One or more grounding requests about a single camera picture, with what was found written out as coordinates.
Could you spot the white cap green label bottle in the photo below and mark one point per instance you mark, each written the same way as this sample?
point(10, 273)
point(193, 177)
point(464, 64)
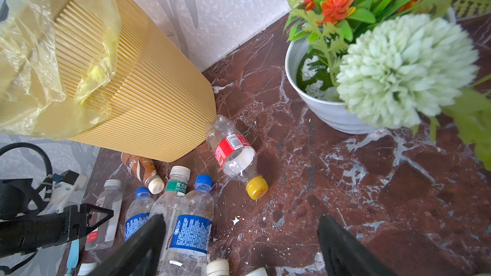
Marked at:
point(168, 204)

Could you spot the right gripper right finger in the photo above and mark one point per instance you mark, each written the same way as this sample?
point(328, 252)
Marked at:
point(343, 254)

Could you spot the white ribbed flower pot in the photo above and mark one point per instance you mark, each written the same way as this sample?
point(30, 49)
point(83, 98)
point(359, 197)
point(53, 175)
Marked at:
point(325, 103)

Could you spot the blue cap Pepsi water bottle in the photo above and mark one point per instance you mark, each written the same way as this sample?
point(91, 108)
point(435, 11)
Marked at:
point(138, 211)

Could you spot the brown Nescafe coffee bottle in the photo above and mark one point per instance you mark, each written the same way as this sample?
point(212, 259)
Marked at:
point(143, 169)

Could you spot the artificial flower plant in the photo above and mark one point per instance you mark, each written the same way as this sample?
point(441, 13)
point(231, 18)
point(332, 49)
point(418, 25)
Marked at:
point(395, 62)

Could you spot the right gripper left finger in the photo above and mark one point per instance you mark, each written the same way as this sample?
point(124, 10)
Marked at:
point(140, 254)

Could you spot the blue cap blue label bottle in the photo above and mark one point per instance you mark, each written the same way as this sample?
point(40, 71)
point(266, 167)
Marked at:
point(188, 248)

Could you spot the yellow ribbed trash bin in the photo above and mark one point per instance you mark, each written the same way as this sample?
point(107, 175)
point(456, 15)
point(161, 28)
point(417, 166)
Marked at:
point(127, 86)

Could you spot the yellow cap red label bottle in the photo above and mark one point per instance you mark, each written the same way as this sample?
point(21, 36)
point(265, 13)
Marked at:
point(236, 157)

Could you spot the light blue spatula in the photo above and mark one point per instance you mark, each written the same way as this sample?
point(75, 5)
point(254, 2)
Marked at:
point(73, 258)

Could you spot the yellow plastic bin liner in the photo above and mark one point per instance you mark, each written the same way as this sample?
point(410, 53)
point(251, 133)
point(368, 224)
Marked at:
point(50, 61)

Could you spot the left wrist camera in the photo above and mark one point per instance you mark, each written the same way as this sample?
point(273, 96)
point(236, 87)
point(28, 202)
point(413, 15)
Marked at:
point(68, 189)

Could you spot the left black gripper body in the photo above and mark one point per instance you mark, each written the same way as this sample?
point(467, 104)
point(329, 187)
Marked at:
point(25, 230)

